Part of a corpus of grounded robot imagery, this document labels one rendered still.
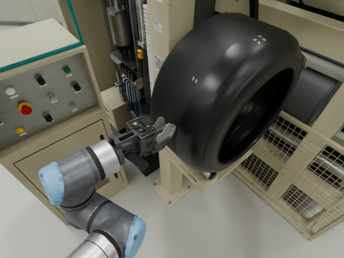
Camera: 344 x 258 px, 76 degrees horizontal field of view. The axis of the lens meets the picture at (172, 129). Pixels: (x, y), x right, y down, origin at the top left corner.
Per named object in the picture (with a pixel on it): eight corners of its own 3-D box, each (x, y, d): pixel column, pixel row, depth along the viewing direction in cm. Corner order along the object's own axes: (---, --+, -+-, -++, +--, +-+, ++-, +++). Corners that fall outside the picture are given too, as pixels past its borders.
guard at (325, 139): (206, 148, 180) (220, 76, 128) (208, 146, 181) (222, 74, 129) (312, 239, 134) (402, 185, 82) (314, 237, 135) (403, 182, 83)
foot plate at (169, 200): (149, 184, 191) (149, 183, 189) (173, 167, 202) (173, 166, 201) (169, 208, 177) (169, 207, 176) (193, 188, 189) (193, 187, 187)
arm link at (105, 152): (107, 185, 55) (90, 160, 60) (124, 175, 58) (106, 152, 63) (103, 163, 49) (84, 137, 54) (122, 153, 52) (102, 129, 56)
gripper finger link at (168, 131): (184, 120, 64) (158, 133, 59) (181, 134, 68) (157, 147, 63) (176, 114, 65) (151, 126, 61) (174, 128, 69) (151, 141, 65)
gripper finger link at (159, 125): (176, 114, 65) (151, 126, 61) (174, 128, 69) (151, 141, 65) (170, 108, 67) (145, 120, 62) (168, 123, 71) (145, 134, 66)
